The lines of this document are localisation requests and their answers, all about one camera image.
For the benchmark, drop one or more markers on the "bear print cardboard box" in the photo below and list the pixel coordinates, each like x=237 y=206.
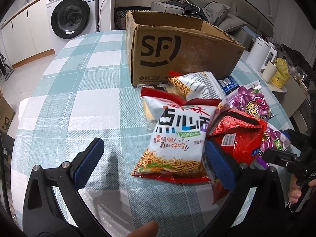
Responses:
x=6 y=113

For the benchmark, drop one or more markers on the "yellow plastic bag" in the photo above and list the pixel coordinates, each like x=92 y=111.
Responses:
x=281 y=74

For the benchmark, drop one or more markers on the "person's right hand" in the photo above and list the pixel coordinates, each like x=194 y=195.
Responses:
x=295 y=190

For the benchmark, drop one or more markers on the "white kitchen cabinet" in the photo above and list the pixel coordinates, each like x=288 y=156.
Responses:
x=22 y=34

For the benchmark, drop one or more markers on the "blue snack packet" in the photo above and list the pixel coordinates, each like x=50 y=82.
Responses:
x=228 y=85

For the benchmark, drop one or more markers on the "purple grape candy packet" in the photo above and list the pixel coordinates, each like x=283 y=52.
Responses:
x=249 y=101
x=274 y=138

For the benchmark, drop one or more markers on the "cream cup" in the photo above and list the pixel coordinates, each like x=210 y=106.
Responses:
x=269 y=72

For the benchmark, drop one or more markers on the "clear snack packet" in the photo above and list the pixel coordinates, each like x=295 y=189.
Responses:
x=149 y=118

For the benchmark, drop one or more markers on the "dark clothes pile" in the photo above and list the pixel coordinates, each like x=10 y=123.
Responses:
x=182 y=6

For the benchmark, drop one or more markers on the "white side table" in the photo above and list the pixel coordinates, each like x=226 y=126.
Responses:
x=291 y=96

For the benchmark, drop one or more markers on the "black patterned basket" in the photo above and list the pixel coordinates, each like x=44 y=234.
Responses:
x=119 y=17

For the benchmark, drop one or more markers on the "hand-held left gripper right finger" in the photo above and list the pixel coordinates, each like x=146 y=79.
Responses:
x=219 y=165

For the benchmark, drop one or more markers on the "large red snack packet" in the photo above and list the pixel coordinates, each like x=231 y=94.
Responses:
x=237 y=133

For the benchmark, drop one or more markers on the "white noodle snack packet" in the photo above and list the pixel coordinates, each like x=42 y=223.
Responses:
x=197 y=84
x=177 y=133

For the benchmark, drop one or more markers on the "dark jacket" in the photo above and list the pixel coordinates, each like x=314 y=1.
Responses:
x=296 y=59

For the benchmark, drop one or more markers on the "person's left hand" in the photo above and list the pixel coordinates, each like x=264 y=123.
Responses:
x=145 y=230

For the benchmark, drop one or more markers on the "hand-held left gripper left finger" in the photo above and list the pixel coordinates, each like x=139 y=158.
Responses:
x=88 y=158

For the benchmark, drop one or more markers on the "small red snack packet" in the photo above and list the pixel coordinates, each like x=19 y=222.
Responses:
x=219 y=192

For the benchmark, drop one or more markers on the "grey sofa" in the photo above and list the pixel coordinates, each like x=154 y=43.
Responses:
x=160 y=6

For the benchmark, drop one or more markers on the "grey pillow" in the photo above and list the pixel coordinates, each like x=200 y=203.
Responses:
x=216 y=12
x=233 y=23

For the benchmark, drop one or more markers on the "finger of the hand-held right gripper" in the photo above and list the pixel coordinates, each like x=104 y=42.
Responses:
x=281 y=158
x=295 y=140

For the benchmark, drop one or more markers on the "brown cardboard box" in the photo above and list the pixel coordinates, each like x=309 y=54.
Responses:
x=187 y=49

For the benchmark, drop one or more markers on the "white electric kettle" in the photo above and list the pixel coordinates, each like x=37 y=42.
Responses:
x=258 y=54

